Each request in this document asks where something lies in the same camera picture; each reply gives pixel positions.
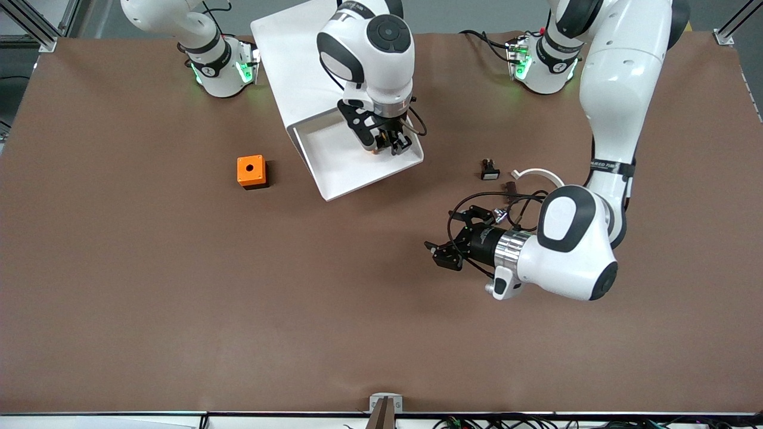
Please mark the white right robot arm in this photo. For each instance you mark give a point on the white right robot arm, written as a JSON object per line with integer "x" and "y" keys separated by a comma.
{"x": 381, "y": 59}

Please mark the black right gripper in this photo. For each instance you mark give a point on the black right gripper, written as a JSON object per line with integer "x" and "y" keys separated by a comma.
{"x": 391, "y": 127}

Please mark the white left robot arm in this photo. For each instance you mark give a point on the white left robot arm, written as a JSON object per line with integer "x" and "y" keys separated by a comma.
{"x": 614, "y": 89}

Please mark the white half-round pipe clamp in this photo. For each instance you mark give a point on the white half-round pipe clamp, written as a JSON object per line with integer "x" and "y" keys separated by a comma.
{"x": 539, "y": 171}

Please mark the black push button white cap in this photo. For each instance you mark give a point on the black push button white cap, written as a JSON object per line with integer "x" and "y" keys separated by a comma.
{"x": 490, "y": 174}

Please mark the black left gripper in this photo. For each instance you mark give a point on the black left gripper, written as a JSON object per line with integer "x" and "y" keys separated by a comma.
{"x": 481, "y": 243}

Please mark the orange box with hole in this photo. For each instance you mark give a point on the orange box with hole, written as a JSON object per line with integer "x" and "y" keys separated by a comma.
{"x": 250, "y": 170}

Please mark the white table edge rail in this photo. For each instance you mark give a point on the white table edge rail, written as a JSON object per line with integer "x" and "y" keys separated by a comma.
{"x": 119, "y": 422}

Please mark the silver metal fitting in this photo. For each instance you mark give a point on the silver metal fitting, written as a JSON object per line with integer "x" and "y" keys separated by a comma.
{"x": 501, "y": 214}

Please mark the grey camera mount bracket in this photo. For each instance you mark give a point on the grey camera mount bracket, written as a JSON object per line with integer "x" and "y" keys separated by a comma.
{"x": 386, "y": 404}

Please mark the aluminium frame profile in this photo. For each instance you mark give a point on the aluminium frame profile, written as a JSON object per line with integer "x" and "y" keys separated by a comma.
{"x": 725, "y": 37}
{"x": 36, "y": 30}

